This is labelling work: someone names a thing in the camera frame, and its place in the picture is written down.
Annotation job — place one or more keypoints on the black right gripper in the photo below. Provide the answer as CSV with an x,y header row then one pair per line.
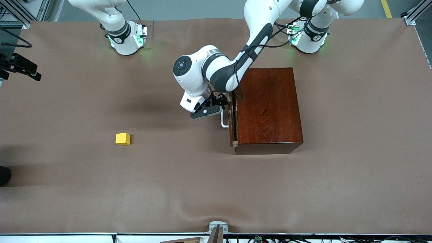
x,y
17,63

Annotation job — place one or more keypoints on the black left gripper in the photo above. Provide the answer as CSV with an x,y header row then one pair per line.
x,y
217,100

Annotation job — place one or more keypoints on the yellow block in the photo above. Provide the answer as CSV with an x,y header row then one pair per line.
x,y
122,139

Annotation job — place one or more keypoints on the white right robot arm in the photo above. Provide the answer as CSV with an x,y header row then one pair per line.
x,y
121,44

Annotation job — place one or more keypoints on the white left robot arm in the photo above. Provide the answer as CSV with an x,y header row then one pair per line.
x,y
222,67

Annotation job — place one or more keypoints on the dark wooden cabinet box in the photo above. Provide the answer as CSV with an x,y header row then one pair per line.
x,y
266,108

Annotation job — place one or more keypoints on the black round object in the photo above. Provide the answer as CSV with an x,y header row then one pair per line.
x,y
4,176

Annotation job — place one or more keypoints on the brown table mat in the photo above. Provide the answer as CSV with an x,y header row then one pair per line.
x,y
101,189

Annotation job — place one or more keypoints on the tan board piece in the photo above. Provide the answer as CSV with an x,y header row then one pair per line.
x,y
185,240

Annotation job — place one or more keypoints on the aluminium frame with diagonal bar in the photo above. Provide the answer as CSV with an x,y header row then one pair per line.
x,y
21,16

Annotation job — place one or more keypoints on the grey metal clamp bracket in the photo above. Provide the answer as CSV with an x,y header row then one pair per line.
x,y
216,226

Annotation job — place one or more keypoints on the white table edge rail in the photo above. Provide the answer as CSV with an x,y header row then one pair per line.
x,y
67,239

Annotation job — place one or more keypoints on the aluminium frame profile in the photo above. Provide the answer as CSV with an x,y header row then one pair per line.
x,y
413,17

